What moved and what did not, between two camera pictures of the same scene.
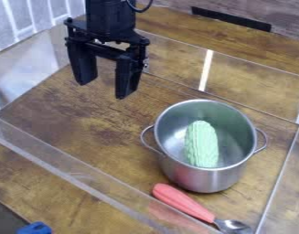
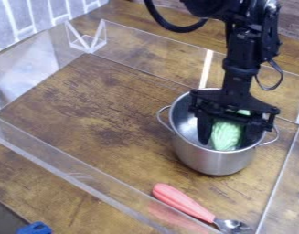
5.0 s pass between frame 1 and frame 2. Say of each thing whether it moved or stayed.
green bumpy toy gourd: moved
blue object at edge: stayed
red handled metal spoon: stayed
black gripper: moved
